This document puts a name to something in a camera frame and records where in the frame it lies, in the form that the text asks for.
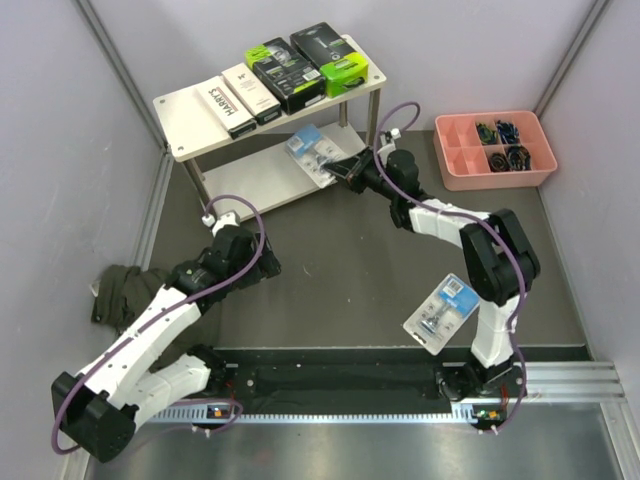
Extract pink divided organizer bin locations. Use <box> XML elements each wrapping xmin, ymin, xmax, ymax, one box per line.
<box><xmin>433</xmin><ymin>111</ymin><xmax>558</xmax><ymax>191</ymax></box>

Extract grey slotted cable duct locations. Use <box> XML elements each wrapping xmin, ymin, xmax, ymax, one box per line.
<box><xmin>149</xmin><ymin>402</ymin><xmax>511</xmax><ymax>425</ymax></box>

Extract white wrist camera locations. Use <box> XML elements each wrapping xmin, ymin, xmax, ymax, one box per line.
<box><xmin>377</xmin><ymin>128</ymin><xmax>402</xmax><ymax>159</ymax></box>
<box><xmin>201</xmin><ymin>211</ymin><xmax>240</xmax><ymax>237</ymax></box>

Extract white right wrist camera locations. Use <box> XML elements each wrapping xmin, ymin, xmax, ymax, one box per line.
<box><xmin>377</xmin><ymin>128</ymin><xmax>402</xmax><ymax>159</ymax></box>

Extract black green exfoliating razor box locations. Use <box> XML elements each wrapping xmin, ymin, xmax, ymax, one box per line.
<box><xmin>245</xmin><ymin>37</ymin><xmax>326</xmax><ymax>115</ymax></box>

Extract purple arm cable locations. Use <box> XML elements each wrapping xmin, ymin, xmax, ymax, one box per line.
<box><xmin>50</xmin><ymin>193</ymin><xmax>266</xmax><ymax>455</ymax></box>
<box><xmin>372</xmin><ymin>101</ymin><xmax>529</xmax><ymax>401</ymax></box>

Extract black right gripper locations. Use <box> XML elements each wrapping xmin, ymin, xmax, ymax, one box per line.
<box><xmin>325</xmin><ymin>147</ymin><xmax>399</xmax><ymax>202</ymax></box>

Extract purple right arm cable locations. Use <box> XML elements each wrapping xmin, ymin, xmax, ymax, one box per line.
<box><xmin>372</xmin><ymin>101</ymin><xmax>529</xmax><ymax>401</ymax></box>

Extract white two-tier shelf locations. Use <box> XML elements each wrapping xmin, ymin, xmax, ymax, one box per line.
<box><xmin>153</xmin><ymin>62</ymin><xmax>386</xmax><ymax>213</ymax></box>

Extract black green Gillette razor box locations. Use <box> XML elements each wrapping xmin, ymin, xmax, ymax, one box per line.
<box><xmin>290</xmin><ymin>22</ymin><xmax>369</xmax><ymax>98</ymax></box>

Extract blue Gillette razor blister pack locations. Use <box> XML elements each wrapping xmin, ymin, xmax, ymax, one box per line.
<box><xmin>285</xmin><ymin>124</ymin><xmax>344</xmax><ymax>189</ymax></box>

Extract white Harry's razor box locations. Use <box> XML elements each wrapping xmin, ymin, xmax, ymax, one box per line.
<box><xmin>195</xmin><ymin>76</ymin><xmax>257</xmax><ymax>139</ymax></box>

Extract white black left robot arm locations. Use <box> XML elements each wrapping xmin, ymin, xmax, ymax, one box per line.
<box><xmin>50</xmin><ymin>223</ymin><xmax>281</xmax><ymax>463</ymax></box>

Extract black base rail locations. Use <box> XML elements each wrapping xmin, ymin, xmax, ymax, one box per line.
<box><xmin>190</xmin><ymin>345</ymin><xmax>521</xmax><ymax>401</ymax></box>

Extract black patterned hair ties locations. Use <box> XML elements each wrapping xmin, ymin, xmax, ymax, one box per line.
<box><xmin>505</xmin><ymin>144</ymin><xmax>533</xmax><ymax>172</ymax></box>

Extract dark green cloth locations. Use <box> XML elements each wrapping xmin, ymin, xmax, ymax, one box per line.
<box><xmin>90</xmin><ymin>265</ymin><xmax>169</xmax><ymax>334</ymax></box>

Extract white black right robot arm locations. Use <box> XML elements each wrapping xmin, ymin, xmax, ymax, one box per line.
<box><xmin>321</xmin><ymin>148</ymin><xmax>540</xmax><ymax>396</ymax></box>

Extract blue tilted razor blister pack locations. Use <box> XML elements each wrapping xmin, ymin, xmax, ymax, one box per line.
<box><xmin>402</xmin><ymin>273</ymin><xmax>480</xmax><ymax>356</ymax></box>

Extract white H razor box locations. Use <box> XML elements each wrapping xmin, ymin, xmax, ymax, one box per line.
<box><xmin>222</xmin><ymin>63</ymin><xmax>283</xmax><ymax>125</ymax></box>

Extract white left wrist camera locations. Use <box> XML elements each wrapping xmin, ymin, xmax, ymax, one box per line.
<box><xmin>201</xmin><ymin>211</ymin><xmax>240</xmax><ymax>237</ymax></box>

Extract blue green hair ties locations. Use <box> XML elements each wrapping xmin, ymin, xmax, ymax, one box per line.
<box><xmin>474</xmin><ymin>121</ymin><xmax>500</xmax><ymax>145</ymax></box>

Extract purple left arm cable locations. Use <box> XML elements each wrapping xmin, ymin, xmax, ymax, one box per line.
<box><xmin>50</xmin><ymin>193</ymin><xmax>266</xmax><ymax>455</ymax></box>

